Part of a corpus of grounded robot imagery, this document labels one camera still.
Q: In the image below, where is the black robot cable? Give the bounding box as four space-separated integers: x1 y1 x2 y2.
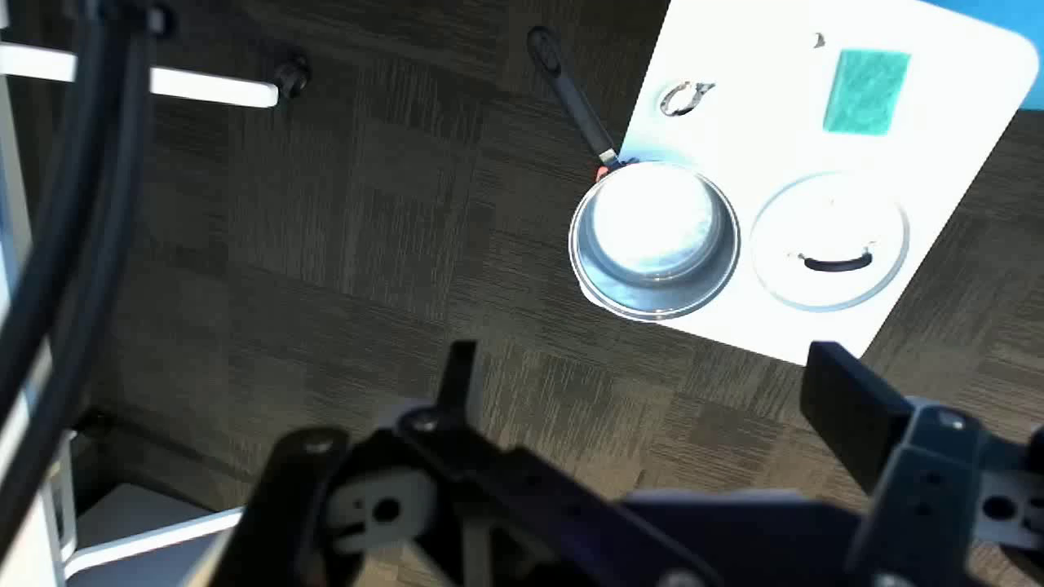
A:
0 0 180 530

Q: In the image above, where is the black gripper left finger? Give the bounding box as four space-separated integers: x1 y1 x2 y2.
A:
233 339 624 587

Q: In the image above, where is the glass lid with black handle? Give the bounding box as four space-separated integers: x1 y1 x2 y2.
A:
749 169 915 315

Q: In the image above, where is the small metal ring clip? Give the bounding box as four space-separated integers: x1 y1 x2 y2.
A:
655 77 717 119

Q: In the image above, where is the white metal frame bar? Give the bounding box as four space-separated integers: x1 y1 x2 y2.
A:
0 38 283 113

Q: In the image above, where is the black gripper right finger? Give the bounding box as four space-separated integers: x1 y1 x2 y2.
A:
800 339 1044 587

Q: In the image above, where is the green sponge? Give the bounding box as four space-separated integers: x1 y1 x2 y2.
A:
819 44 915 141

